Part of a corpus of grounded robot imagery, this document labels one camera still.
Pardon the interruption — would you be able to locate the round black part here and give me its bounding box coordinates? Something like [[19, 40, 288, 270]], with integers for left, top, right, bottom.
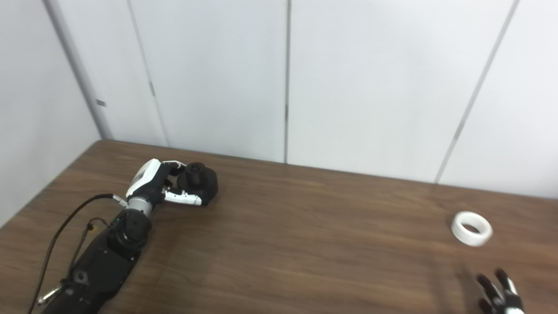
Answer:
[[178, 162, 219, 206]]

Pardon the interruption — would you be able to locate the white and black right hand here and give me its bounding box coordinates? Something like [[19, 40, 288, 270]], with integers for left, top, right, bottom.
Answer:
[[476, 269, 525, 314]]

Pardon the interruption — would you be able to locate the gray wall corner post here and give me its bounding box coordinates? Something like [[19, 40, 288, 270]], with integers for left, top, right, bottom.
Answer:
[[42, 0, 114, 140]]

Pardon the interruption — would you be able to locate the white toothed ring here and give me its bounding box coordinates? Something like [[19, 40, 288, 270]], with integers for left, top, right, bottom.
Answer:
[[451, 211, 493, 247]]

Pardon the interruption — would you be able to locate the white and black left hand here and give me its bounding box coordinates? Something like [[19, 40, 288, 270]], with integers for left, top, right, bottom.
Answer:
[[126, 159, 203, 207]]

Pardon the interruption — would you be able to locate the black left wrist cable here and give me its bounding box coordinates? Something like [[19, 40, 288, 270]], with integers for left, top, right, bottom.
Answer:
[[27, 194, 128, 314]]

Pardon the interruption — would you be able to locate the thin left arm wire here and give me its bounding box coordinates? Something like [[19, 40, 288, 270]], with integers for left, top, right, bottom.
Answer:
[[37, 217, 109, 305]]

